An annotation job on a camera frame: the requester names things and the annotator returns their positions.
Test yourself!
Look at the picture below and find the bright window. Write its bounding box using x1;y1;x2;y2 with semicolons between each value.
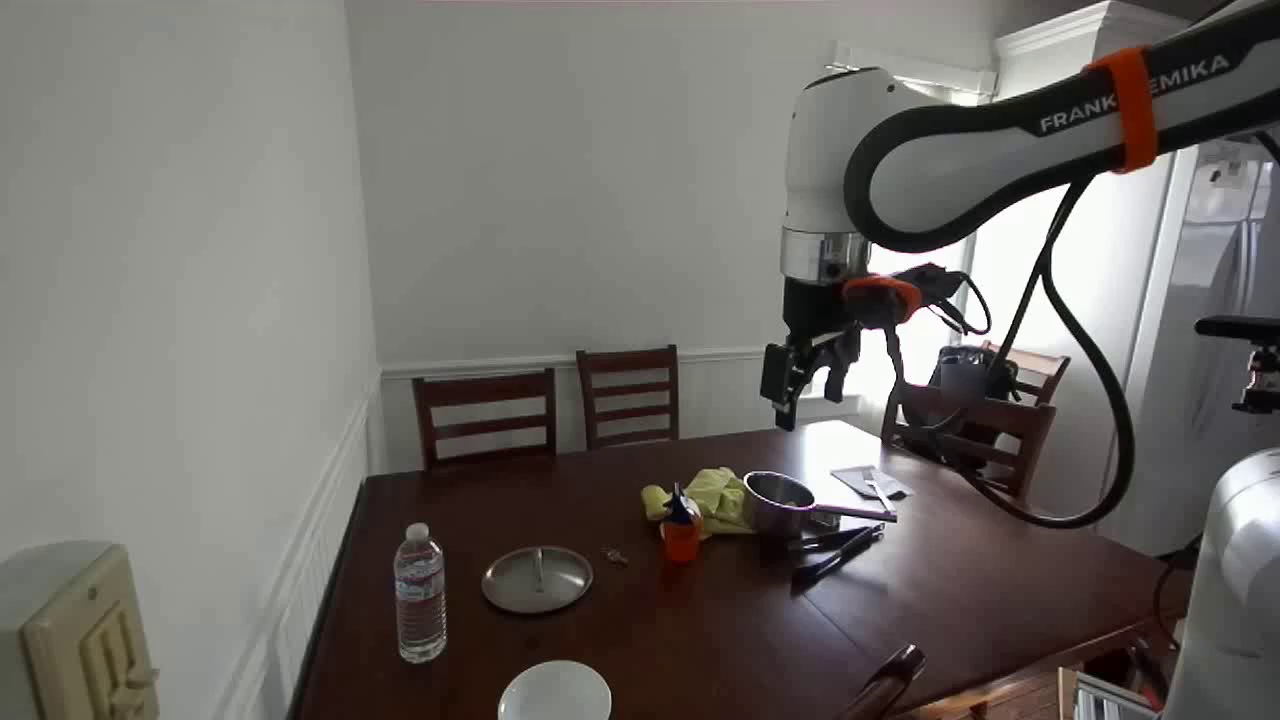
821;45;996;413

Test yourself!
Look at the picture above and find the tall white cabinet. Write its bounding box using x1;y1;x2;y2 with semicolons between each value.
990;0;1280;561

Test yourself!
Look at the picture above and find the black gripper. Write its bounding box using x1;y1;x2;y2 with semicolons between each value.
758;274;864;434

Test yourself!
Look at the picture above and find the small clear plastic box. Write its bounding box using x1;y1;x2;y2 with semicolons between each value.
826;459;912;508

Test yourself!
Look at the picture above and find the white ceramic bowl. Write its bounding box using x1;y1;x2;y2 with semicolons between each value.
493;655;620;720

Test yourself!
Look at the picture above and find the long black marker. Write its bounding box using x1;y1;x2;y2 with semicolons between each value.
793;523;888;593

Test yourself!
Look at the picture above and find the black camera on stand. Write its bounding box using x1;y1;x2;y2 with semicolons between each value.
1193;314;1280;418

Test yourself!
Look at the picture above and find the small orange cup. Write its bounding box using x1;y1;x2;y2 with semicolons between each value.
656;515;703;570

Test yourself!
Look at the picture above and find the round silver pot lid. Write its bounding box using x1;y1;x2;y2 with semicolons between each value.
476;542;600;621

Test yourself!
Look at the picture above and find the dark wooden dining chair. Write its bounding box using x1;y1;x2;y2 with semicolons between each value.
880;375;1058;505
990;342;1075;407
845;639;926;720
573;342;685;453
406;366;559;474

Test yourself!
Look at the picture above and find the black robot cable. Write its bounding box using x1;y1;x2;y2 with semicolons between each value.
883;163;1138;531

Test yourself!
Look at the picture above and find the clear plastic water bottle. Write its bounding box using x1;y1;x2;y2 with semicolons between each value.
389;520;450;667

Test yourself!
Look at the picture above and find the beige wall light switch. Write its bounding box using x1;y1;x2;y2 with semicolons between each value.
0;538;163;720

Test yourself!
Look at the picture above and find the black bag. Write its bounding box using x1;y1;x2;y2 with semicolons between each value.
930;342;1009;399

